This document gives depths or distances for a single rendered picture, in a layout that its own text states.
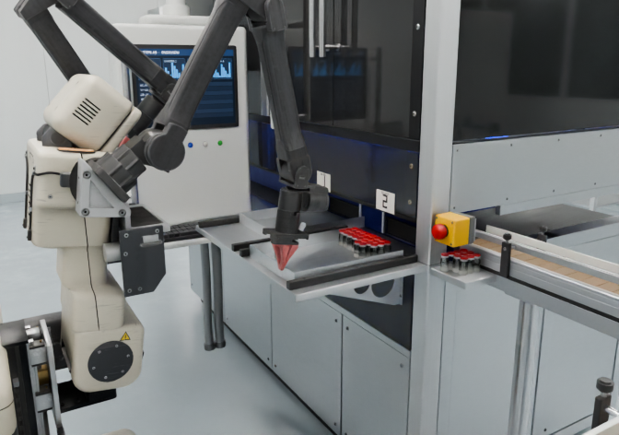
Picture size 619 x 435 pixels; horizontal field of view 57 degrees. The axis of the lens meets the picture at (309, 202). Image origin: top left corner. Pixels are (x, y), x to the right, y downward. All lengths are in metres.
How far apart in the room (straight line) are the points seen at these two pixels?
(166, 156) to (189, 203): 1.08
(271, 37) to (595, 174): 1.19
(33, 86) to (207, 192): 4.56
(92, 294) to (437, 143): 0.91
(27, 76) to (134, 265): 5.39
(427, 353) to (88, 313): 0.90
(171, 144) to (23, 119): 5.52
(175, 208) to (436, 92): 1.18
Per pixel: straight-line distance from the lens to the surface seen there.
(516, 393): 1.67
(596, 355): 2.36
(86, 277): 1.43
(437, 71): 1.47
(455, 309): 1.69
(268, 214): 2.00
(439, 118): 1.49
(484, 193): 1.65
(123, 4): 6.85
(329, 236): 1.73
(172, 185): 2.23
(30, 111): 6.68
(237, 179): 2.31
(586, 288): 1.39
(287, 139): 1.34
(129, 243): 1.36
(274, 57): 1.30
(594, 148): 2.01
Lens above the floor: 1.41
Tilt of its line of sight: 14 degrees down
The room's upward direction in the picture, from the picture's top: straight up
